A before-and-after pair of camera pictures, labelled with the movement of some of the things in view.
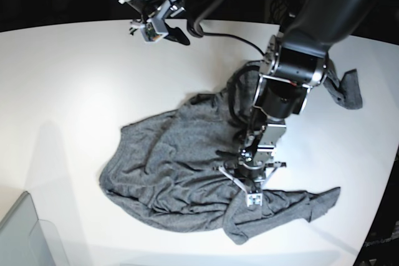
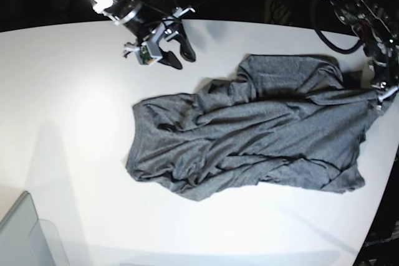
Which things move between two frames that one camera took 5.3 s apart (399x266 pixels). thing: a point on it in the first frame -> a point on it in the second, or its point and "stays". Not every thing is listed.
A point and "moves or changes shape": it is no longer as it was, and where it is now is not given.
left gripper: [156, 5] -> [151, 30]
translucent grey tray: [27, 240] stays
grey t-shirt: [164, 171] moves or changes shape
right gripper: [253, 167] -> [386, 78]
